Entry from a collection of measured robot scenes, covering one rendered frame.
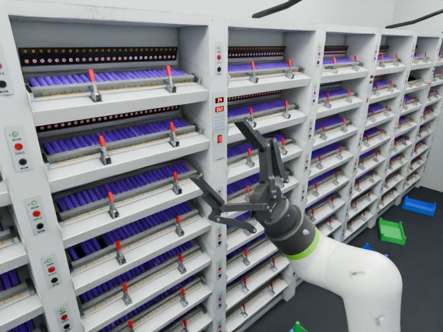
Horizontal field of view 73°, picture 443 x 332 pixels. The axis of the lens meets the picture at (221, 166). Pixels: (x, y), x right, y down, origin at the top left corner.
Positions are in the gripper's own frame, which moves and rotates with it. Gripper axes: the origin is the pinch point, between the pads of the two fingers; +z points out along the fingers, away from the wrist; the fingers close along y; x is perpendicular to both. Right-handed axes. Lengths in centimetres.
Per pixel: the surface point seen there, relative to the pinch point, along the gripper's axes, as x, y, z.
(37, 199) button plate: -55, -28, 10
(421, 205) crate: -116, 201, -298
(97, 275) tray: -68, -37, -24
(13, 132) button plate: -49, -18, 26
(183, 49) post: -67, 49, 10
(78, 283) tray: -68, -42, -21
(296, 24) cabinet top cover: -55, 97, -16
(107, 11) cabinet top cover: -45, 23, 33
